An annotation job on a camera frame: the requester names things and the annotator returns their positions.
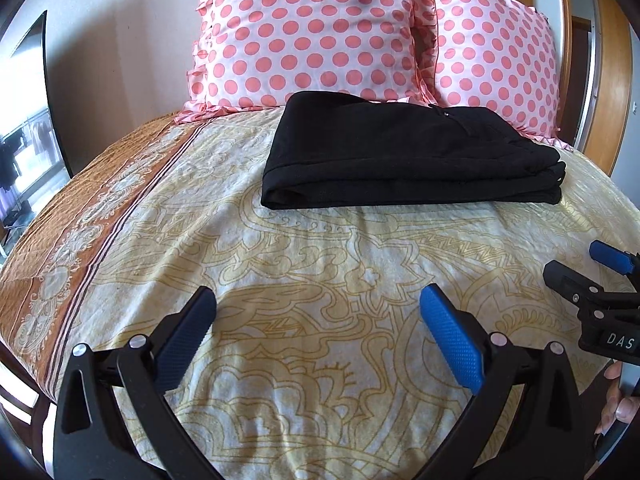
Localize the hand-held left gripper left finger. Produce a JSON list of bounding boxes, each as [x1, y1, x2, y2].
[[52, 285, 226, 480]]

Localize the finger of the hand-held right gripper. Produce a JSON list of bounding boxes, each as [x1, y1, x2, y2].
[[542, 259, 640, 322], [589, 239, 640, 277]]

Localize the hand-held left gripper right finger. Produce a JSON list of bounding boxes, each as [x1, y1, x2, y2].
[[419, 282, 598, 480]]

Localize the black pants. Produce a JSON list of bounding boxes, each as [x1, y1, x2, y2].
[[261, 91, 567, 211]]

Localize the person's right hand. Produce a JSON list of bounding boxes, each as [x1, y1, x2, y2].
[[594, 361, 640, 437]]

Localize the yellow patterned bedsheet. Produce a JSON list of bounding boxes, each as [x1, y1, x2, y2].
[[0, 107, 640, 480]]

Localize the wooden sliding door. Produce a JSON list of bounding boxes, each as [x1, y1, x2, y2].
[[584, 0, 637, 176]]

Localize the brown door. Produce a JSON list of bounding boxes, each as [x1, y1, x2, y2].
[[570, 15, 594, 147]]

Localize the pink polka dot pillow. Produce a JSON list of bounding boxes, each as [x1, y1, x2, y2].
[[182, 0, 442, 123], [425, 0, 573, 150]]

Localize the window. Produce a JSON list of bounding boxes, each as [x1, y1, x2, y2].
[[0, 109, 67, 241]]

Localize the wooden door frame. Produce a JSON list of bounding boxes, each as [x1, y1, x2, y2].
[[554, 0, 575, 143]]

